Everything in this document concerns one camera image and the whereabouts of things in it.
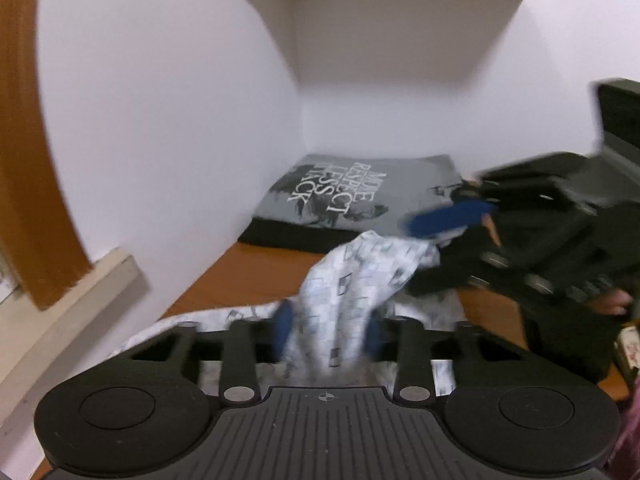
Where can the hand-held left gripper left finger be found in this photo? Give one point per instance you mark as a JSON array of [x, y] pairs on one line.
[[282, 327]]

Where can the cream window sill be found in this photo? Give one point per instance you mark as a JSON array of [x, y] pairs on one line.
[[75, 305]]

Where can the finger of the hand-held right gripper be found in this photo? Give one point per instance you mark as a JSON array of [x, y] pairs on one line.
[[465, 265], [450, 217]]

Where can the wooden window frame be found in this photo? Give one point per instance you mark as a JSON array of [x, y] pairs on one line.
[[30, 160]]

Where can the black folded garment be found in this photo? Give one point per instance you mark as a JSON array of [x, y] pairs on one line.
[[280, 235]]

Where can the person's right hand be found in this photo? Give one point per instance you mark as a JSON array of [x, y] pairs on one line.
[[612, 302]]

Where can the pink bedding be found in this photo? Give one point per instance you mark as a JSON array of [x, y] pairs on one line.
[[625, 440]]

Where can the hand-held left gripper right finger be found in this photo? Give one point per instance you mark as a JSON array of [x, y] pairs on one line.
[[375, 335]]

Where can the white patterned shirt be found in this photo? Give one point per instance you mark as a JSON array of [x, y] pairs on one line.
[[350, 280]]

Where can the grey printed t-shirt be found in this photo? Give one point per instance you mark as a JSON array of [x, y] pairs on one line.
[[350, 195]]

